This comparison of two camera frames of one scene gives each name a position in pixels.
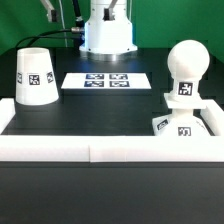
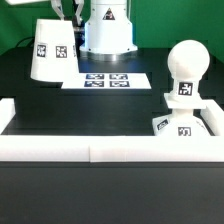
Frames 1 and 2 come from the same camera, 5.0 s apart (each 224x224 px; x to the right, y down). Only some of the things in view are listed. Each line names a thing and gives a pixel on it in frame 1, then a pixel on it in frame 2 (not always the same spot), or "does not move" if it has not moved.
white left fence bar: x=7 y=112 does not move
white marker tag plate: x=110 y=80 does not move
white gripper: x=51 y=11 -> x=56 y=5
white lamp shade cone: x=36 y=82 -> x=54 y=53
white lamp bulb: x=187 y=60 does not move
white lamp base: x=181 y=121 does not move
